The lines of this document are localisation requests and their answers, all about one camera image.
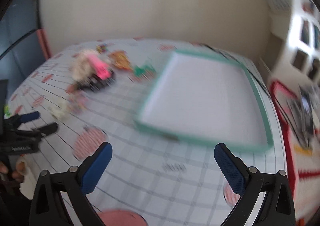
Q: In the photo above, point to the red yellow snack packet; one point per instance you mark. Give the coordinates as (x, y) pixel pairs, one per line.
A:
(120, 60)

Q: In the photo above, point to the pink black wall strip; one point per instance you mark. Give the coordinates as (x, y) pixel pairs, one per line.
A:
(41, 34)

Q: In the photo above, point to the green plastic hair clip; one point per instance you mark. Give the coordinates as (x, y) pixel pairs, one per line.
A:
(143, 70)

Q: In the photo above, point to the white cutout headboard shelf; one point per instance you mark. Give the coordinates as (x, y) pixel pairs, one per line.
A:
(292, 53)

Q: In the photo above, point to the pomegranate print grid bedsheet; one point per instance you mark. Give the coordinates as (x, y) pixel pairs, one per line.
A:
(151, 179)

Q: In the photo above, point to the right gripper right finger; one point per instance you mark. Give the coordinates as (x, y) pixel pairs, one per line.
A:
(277, 207)

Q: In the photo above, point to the left gloved hand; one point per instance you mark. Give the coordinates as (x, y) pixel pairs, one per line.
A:
(13, 172)

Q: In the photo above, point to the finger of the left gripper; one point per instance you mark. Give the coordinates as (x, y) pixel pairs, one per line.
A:
(25, 118)
(48, 129)

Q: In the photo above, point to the cream mesh bath sponge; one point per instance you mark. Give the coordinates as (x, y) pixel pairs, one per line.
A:
(81, 68)

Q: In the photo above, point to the red white crochet mat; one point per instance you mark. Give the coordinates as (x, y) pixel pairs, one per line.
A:
(302, 164)

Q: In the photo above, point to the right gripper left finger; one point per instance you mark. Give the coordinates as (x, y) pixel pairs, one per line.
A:
(48, 207)

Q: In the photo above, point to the pink hair roller clip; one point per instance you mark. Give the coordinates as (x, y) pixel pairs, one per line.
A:
(100, 67)

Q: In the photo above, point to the smartphone on mat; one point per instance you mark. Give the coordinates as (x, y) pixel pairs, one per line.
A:
(304, 115)

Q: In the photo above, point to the teal rimmed white tray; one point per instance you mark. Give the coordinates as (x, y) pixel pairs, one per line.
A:
(206, 99)

